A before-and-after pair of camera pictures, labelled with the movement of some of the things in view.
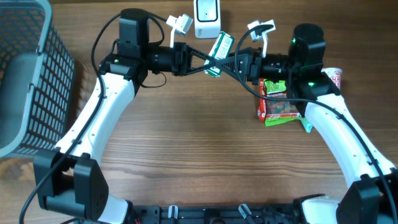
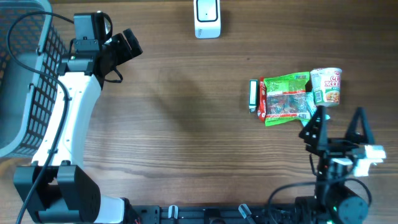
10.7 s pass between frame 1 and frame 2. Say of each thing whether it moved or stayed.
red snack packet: stayed
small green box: moved
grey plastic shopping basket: stayed
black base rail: stayed
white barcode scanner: stayed
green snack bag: stayed
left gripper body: moved
